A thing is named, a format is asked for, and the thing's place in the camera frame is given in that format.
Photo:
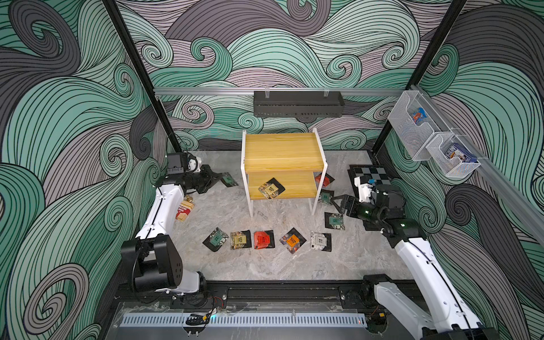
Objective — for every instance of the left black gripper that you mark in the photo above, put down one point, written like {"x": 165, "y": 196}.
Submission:
{"x": 208, "y": 176}

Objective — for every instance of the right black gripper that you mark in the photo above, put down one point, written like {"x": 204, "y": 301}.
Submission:
{"x": 347, "y": 204}

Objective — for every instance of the jasmine tea bag front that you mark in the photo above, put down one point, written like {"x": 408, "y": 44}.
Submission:
{"x": 325, "y": 197}

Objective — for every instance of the jasmine tea bag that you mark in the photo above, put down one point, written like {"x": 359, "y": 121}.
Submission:
{"x": 334, "y": 221}
{"x": 325, "y": 197}

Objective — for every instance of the red tea bag shelf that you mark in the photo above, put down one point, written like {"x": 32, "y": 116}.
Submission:
{"x": 264, "y": 239}
{"x": 325, "y": 180}

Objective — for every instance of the yellow tea bag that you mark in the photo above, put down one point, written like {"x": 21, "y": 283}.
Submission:
{"x": 271, "y": 189}
{"x": 241, "y": 240}

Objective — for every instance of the orange floral tea bag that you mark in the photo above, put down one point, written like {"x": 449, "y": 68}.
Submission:
{"x": 293, "y": 240}

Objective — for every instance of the red tea bag top shelf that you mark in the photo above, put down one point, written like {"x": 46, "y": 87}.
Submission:
{"x": 264, "y": 239}

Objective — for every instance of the jasmine tea bag shelf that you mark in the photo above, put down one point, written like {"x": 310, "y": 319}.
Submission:
{"x": 228, "y": 180}

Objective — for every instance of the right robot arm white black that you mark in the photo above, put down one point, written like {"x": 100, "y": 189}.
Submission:
{"x": 447, "y": 316}

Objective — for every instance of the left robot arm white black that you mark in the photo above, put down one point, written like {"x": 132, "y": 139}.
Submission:
{"x": 150, "y": 259}

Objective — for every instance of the white wooden two-tier shelf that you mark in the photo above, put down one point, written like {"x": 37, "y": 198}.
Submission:
{"x": 294, "y": 159}

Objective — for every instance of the checkered black chessboard mat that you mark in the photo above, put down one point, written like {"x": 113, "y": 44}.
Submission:
{"x": 374, "y": 174}

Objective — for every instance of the red beige packet on floor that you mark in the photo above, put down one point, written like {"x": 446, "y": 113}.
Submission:
{"x": 185, "y": 208}

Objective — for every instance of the clear bin upper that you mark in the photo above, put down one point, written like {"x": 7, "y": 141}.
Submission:
{"x": 414, "y": 138}

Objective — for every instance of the clear bin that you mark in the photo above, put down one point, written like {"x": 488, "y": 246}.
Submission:
{"x": 454, "y": 159}
{"x": 414, "y": 138}

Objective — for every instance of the red blue item in bin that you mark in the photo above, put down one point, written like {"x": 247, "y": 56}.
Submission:
{"x": 419, "y": 116}

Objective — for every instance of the clear bin lower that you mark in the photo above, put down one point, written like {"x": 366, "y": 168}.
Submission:
{"x": 454, "y": 159}

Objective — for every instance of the blue white box in bin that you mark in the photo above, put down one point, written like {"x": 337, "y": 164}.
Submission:
{"x": 454, "y": 150}

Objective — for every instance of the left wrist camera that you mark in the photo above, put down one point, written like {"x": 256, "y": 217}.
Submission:
{"x": 183, "y": 162}

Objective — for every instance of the black perforated wall tray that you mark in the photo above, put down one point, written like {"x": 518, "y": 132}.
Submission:
{"x": 303, "y": 106}

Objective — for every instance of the aluminium rail back wall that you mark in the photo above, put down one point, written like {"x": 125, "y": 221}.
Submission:
{"x": 249, "y": 91}

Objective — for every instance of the aluminium rail wall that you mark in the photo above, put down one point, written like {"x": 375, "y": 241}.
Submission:
{"x": 530, "y": 216}
{"x": 249, "y": 91}

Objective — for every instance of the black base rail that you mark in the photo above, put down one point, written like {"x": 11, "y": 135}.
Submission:
{"x": 357, "y": 294}

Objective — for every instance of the white slotted cable duct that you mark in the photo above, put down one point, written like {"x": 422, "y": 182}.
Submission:
{"x": 342, "y": 320}

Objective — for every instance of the aluminium rail right wall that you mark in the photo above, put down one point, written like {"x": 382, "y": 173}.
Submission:
{"x": 530, "y": 216}

